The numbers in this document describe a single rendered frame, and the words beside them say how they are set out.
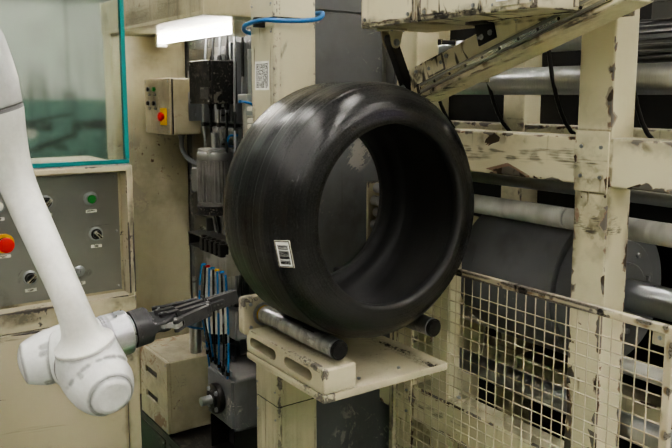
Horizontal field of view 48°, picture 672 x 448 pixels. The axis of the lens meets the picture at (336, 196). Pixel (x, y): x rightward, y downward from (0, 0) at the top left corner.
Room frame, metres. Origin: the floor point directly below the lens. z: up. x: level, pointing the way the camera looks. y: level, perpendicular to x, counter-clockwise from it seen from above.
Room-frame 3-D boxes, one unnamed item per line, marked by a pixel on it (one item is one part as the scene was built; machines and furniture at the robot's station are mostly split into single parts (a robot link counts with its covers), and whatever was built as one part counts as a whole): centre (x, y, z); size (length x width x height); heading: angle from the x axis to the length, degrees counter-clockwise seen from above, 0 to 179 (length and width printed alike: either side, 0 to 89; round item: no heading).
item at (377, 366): (1.81, -0.02, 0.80); 0.37 x 0.36 x 0.02; 125
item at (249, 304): (1.96, 0.08, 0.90); 0.40 x 0.03 x 0.10; 125
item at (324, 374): (1.73, 0.09, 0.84); 0.36 x 0.09 x 0.06; 35
